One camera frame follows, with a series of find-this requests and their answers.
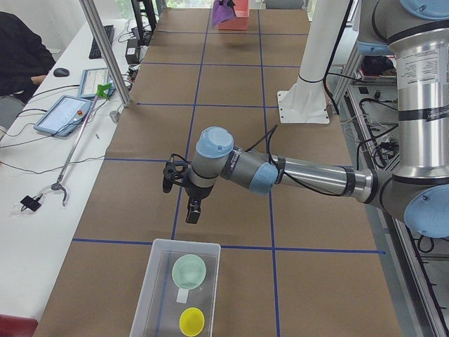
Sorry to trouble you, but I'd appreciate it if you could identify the black computer mouse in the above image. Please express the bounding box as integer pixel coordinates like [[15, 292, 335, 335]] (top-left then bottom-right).
[[53, 67, 70, 77]]

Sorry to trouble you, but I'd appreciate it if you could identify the mint green bowl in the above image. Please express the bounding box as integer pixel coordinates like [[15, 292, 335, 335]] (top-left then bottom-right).
[[171, 254, 206, 290]]

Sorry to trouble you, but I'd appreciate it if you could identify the reacher grabber tool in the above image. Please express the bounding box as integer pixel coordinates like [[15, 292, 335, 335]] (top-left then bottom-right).
[[51, 82, 112, 206]]

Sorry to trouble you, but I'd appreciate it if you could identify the blue teach pendant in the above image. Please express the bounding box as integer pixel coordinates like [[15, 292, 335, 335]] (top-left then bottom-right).
[[78, 67, 115, 99], [34, 95, 92, 137]]

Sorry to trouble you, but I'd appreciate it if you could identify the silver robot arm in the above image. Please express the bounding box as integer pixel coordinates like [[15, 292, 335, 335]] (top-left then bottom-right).
[[183, 1, 448, 238]]

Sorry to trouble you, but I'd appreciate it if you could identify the near blue teach pendant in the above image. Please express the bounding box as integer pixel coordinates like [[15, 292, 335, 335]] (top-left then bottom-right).
[[34, 95, 92, 137]]

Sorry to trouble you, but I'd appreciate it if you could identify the small metal cylinder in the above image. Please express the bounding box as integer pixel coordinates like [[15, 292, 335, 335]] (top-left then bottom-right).
[[109, 111, 119, 123]]

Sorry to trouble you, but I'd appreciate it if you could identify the far blue teach pendant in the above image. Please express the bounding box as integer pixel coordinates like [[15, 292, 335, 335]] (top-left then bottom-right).
[[78, 67, 115, 99]]

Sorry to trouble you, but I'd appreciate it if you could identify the aluminium frame post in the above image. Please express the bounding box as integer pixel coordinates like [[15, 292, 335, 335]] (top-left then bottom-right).
[[79, 0, 130, 107]]

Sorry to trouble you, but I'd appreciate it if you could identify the seated person in black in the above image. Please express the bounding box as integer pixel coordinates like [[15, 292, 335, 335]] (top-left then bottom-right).
[[1, 12, 55, 103]]

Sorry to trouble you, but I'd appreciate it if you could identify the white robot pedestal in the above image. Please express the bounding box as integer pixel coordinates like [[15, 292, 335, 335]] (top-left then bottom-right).
[[277, 0, 352, 124]]

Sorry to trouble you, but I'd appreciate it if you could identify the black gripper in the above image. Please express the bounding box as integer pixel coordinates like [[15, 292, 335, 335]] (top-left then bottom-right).
[[185, 184, 213, 224]]

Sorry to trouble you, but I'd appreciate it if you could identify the purple cloth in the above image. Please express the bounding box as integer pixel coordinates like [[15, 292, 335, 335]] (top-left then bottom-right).
[[212, 0, 236, 26]]

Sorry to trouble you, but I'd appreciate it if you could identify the pink plastic bin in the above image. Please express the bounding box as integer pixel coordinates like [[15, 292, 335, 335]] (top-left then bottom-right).
[[217, 0, 249, 31]]

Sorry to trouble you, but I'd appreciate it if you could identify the yellow plastic cup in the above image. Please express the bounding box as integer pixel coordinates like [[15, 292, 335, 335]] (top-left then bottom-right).
[[179, 307, 205, 337]]

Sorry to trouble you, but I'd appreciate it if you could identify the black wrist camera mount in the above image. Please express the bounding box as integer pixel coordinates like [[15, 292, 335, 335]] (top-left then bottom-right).
[[162, 153, 190, 193]]

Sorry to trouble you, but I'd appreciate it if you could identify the black power adapter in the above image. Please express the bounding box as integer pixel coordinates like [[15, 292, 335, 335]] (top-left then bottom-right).
[[125, 39, 140, 65]]

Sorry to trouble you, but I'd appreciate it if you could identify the black keyboard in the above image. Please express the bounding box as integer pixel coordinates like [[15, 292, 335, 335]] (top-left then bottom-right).
[[88, 25, 115, 60]]

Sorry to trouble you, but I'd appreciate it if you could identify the clear plastic storage box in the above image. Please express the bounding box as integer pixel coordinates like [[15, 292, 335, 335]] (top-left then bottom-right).
[[130, 239, 221, 336]]

